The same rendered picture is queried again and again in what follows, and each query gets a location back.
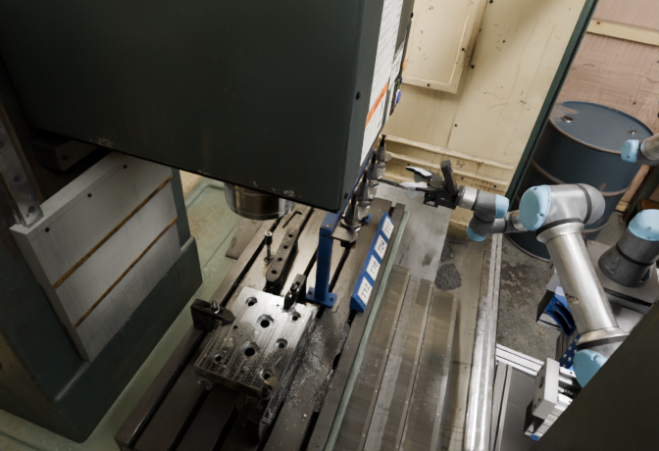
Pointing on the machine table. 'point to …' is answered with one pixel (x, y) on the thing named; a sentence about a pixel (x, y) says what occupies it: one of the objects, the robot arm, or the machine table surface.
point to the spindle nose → (256, 203)
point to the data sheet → (388, 31)
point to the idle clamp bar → (282, 258)
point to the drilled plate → (219, 373)
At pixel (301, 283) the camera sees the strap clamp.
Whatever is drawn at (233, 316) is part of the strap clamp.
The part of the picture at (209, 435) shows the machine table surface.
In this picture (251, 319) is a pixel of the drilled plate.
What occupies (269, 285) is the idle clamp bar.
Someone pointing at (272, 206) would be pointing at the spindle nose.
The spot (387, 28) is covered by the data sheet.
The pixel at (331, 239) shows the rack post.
